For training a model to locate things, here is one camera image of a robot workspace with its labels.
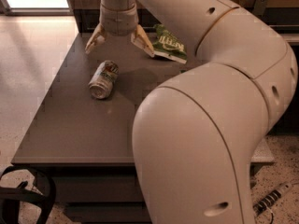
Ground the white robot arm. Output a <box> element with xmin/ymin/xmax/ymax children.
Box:
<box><xmin>89</xmin><ymin>0</ymin><xmax>298</xmax><ymax>224</ymax></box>

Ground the green chip bag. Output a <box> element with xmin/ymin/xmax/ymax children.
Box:
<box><xmin>152</xmin><ymin>24</ymin><xmax>187</xmax><ymax>64</ymax></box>

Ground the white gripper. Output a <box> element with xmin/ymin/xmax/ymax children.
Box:
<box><xmin>85</xmin><ymin>6</ymin><xmax>154</xmax><ymax>57</ymax></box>

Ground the grey table with drawers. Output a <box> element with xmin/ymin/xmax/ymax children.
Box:
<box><xmin>10</xmin><ymin>31</ymin><xmax>275</xmax><ymax>224</ymax></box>

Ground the right metal bracket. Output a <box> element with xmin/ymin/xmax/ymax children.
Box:
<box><xmin>252</xmin><ymin>0</ymin><xmax>269</xmax><ymax>17</ymax></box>

